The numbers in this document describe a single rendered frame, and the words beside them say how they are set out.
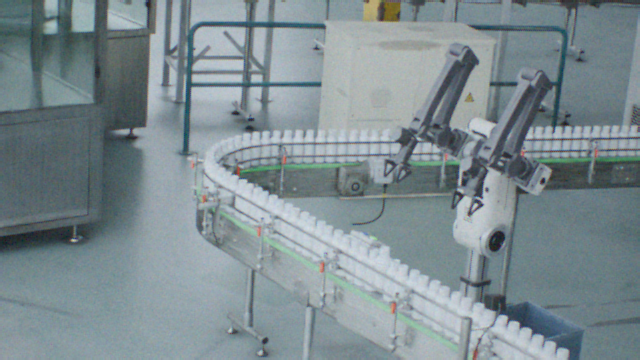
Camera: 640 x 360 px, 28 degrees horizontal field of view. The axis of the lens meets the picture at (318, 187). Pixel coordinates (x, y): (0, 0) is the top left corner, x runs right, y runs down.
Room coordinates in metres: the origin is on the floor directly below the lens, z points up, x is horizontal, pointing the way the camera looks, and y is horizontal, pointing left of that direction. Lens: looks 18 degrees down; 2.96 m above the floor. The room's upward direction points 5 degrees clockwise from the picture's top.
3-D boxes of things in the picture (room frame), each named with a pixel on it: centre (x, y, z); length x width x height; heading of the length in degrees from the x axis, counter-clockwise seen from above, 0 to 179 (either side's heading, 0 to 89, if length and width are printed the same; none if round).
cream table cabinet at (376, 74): (9.35, -0.56, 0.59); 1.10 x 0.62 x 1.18; 110
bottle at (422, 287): (4.55, -0.42, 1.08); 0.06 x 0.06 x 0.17
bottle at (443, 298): (4.46, -0.49, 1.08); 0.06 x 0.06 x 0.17
